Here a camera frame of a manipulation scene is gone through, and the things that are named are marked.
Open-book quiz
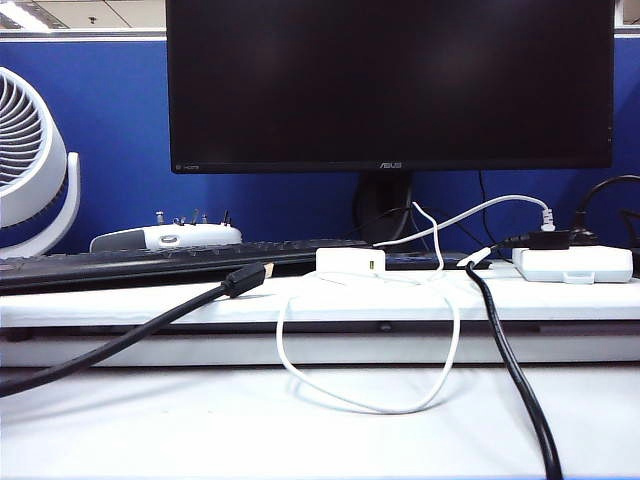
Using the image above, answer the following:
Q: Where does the thick black power cable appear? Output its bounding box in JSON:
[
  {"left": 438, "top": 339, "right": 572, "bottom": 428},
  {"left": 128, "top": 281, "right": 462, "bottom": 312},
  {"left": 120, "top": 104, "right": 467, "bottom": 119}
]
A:
[{"left": 462, "top": 257, "right": 564, "bottom": 480}]

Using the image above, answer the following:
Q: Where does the thin black monitor cable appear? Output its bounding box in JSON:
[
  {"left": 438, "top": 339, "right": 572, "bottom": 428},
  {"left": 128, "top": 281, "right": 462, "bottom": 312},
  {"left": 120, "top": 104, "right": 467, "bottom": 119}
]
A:
[{"left": 478, "top": 169, "right": 494, "bottom": 246}]

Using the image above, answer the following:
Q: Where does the dark blue flat pad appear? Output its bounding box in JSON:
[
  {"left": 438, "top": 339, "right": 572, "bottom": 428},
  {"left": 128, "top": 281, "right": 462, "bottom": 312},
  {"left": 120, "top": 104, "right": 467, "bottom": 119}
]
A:
[{"left": 384, "top": 251, "right": 494, "bottom": 271}]

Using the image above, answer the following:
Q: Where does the white ethernet cable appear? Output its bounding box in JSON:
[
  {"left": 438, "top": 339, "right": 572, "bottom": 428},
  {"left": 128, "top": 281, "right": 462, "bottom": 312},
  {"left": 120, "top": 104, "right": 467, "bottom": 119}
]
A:
[{"left": 372, "top": 193, "right": 556, "bottom": 249}]

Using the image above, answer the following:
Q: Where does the thin black curved cable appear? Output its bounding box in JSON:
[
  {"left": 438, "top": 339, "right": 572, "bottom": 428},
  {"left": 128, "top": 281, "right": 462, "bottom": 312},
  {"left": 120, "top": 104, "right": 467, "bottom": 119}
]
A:
[{"left": 344, "top": 204, "right": 486, "bottom": 246}]

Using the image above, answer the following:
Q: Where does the white charging base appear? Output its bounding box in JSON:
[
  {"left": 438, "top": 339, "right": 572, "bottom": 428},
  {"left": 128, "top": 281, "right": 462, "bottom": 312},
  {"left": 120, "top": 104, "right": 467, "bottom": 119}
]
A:
[{"left": 315, "top": 247, "right": 387, "bottom": 275}]

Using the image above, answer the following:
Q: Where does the black plug adapter block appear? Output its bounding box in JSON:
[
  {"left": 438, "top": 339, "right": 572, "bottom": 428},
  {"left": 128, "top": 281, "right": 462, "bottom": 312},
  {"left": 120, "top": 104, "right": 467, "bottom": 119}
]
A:
[{"left": 489, "top": 228, "right": 570, "bottom": 251}]

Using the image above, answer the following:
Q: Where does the black keyboard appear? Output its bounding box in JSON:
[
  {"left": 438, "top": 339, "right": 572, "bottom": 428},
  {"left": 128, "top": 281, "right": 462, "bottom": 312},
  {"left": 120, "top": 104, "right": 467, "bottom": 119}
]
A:
[{"left": 0, "top": 238, "right": 374, "bottom": 295}]

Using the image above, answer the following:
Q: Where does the white cable connector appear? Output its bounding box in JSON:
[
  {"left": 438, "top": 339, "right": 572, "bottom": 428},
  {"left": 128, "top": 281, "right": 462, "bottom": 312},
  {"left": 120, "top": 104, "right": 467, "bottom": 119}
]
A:
[{"left": 455, "top": 245, "right": 494, "bottom": 267}]

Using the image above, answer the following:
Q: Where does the black monitor stand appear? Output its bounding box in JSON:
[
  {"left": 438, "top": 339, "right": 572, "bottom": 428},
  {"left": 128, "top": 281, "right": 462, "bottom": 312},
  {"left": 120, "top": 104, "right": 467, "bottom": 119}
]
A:
[{"left": 352, "top": 172, "right": 415, "bottom": 245}]

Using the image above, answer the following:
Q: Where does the white desk fan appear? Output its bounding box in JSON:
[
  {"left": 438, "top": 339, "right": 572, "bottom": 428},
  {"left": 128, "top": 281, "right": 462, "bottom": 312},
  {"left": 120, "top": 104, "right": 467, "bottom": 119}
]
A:
[{"left": 0, "top": 65, "right": 81, "bottom": 259}]

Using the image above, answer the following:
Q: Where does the white Type-C charging cable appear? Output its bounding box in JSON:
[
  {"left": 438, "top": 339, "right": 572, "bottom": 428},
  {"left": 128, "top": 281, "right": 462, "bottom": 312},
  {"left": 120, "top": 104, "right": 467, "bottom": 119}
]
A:
[{"left": 275, "top": 201, "right": 462, "bottom": 416}]

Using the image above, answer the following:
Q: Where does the black angled cable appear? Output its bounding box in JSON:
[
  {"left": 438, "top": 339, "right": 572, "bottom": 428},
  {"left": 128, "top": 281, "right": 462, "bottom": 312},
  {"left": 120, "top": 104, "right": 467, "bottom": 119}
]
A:
[{"left": 618, "top": 208, "right": 640, "bottom": 236}]

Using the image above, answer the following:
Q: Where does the white power strip box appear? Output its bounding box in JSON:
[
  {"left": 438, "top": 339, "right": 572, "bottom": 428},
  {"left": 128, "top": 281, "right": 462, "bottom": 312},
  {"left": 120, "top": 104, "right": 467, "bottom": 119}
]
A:
[{"left": 510, "top": 244, "right": 634, "bottom": 284}]

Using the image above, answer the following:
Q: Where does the black looped power cable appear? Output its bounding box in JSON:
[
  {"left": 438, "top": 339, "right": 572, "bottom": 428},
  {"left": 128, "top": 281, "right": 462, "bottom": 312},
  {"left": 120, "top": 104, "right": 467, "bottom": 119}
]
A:
[{"left": 571, "top": 173, "right": 640, "bottom": 246}]

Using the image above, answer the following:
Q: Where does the white desk riser shelf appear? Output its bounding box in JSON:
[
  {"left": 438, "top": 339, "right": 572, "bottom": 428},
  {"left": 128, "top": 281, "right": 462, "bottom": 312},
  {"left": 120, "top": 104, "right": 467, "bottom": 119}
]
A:
[{"left": 0, "top": 267, "right": 640, "bottom": 369}]

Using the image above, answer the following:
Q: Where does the black HDMI cable gold plug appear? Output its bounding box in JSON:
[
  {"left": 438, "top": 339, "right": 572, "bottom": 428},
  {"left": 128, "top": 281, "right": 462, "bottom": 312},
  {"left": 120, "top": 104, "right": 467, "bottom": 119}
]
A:
[{"left": 0, "top": 260, "right": 275, "bottom": 399}]

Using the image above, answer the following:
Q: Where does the black ASUS monitor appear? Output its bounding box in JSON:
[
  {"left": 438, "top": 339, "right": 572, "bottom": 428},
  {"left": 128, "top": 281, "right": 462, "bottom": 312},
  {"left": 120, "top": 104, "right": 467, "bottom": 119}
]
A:
[{"left": 164, "top": 0, "right": 615, "bottom": 175}]

